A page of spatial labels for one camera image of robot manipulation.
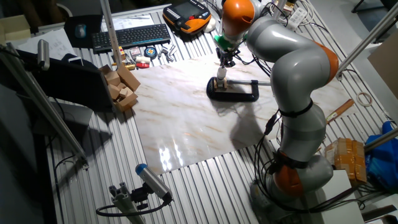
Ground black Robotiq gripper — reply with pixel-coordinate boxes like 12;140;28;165
217;49;237;69

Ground brown taped cardboard package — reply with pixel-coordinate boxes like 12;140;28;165
325;138;368;184

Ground blue plastic bag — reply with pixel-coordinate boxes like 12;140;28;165
365;120;398;190

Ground open brown cardboard box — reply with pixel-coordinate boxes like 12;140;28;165
98;63;141;113

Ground black laptop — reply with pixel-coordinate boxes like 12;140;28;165
17;49;114;138

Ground white paper stack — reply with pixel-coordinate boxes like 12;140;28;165
17;28;77;60

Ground silver camera blue cap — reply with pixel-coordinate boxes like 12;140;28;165
135;163;174;202

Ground white egg shaped object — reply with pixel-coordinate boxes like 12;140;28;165
203;17;217;34

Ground black computer keyboard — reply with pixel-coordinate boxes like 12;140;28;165
91;23;172;54

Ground upright aluminium post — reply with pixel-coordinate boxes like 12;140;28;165
272;0;287;21

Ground small printed card box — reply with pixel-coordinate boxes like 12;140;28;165
129;46;142;62

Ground short aluminium profile stub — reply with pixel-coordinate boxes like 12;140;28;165
108;182;147;224

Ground brass pipe fitting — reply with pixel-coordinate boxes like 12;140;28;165
111;63;137;71

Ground long slanted aluminium profile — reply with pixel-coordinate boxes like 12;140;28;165
0;43;90;170

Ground white printed paper sheet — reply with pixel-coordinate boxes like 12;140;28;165
101;14;155;32

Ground black metal C-clamp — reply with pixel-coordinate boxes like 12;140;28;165
205;76;271;103

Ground black mouse pad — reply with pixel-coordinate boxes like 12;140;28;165
63;14;103;49

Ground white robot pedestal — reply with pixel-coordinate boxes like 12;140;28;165
306;169;366;224

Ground slanted aluminium frame brace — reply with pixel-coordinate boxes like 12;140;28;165
335;2;398;81

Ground black camera cable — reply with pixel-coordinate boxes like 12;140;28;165
95;198;174;218

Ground beige rubber ring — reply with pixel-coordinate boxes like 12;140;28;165
356;91;373;108

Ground white power strip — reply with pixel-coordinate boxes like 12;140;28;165
285;7;308;31

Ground black orange teach pendant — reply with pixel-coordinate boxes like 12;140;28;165
162;0;213;35

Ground marble pattern table sheet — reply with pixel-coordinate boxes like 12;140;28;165
131;51;357;175

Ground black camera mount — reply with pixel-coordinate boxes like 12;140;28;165
130;183;150;211

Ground dark computer mouse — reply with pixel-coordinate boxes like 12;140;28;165
74;24;87;39

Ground beige foam box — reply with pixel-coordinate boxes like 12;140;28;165
0;14;32;43

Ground hammer with wooden handle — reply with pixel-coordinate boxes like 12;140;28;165
325;98;356;125

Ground tall aluminium frame post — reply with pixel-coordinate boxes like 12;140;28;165
99;0;123;68

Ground aluminium frame bar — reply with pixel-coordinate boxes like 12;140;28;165
363;127;398;153

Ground silver depth camera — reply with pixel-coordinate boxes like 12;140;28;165
37;39;50;71

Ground brown cardboard sheet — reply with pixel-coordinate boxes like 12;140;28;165
368;39;398;100

